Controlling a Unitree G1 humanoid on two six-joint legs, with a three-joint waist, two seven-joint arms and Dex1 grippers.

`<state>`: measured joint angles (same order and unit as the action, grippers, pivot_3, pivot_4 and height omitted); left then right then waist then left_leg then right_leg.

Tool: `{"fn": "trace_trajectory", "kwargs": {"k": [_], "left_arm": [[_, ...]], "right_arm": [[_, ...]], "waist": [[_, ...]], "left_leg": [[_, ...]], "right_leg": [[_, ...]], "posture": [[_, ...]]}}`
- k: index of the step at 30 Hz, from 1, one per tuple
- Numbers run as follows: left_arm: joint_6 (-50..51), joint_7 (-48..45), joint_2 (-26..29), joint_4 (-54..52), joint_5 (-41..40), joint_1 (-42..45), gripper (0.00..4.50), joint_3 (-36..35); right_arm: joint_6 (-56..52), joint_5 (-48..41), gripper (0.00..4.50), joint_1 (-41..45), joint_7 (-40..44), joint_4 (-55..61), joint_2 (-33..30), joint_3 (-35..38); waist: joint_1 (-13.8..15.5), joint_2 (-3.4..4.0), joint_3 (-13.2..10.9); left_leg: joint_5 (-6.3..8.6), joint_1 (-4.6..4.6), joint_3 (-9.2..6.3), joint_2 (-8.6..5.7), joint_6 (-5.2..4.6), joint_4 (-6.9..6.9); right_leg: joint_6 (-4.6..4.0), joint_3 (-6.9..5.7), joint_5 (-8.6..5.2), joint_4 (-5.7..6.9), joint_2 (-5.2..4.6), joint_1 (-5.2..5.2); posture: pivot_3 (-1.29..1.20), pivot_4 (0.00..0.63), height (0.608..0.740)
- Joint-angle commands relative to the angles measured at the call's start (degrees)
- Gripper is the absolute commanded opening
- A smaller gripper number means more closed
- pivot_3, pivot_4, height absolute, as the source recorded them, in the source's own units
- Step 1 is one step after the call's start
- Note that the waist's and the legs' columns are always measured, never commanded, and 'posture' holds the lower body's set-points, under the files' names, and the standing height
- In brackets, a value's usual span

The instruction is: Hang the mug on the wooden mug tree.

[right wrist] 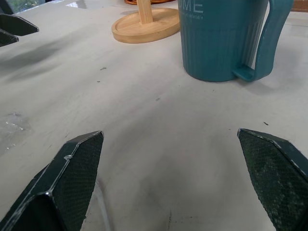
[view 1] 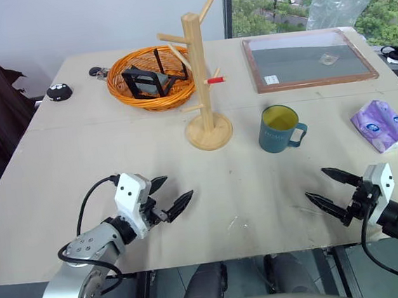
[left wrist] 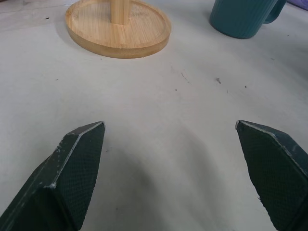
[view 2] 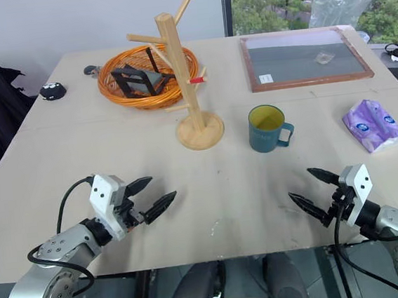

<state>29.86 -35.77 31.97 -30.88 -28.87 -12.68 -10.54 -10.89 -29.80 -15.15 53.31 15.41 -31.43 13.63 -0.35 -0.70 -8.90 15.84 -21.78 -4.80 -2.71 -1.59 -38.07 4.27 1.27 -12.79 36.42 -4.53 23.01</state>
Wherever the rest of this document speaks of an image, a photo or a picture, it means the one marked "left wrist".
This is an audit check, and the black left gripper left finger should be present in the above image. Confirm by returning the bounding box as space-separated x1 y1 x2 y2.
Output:
0 121 106 231

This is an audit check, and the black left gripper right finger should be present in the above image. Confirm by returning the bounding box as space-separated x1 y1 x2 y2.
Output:
235 120 308 231

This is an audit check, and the teal ribbed ceramic mug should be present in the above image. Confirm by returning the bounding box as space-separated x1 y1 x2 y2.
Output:
208 0 287 39

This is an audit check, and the round bamboo stand base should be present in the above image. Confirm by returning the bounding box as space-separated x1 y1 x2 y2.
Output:
65 0 172 59

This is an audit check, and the purple cloth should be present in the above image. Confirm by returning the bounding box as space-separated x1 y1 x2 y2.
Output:
288 0 308 14

